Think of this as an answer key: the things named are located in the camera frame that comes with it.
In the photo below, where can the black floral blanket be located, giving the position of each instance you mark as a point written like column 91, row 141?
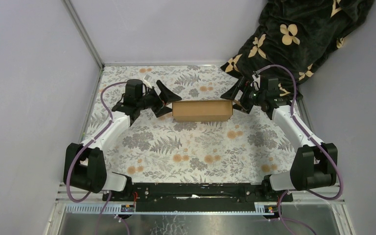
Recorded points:
column 294, row 38

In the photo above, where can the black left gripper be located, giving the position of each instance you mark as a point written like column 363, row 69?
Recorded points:
column 166, row 96

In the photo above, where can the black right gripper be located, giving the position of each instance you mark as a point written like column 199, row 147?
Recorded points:
column 240, row 85

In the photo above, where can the brown cardboard box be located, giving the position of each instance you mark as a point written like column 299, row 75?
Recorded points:
column 202, row 110

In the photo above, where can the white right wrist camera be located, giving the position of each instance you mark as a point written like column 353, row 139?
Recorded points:
column 256, row 81

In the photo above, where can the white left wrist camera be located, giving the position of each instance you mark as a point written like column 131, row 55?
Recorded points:
column 146, row 80

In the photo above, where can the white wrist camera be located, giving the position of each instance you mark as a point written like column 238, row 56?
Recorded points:
column 256, row 81
column 146, row 80

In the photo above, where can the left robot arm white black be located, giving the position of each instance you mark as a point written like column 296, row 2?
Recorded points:
column 85, row 162

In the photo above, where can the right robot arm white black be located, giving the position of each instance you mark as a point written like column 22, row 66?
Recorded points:
column 315, row 162

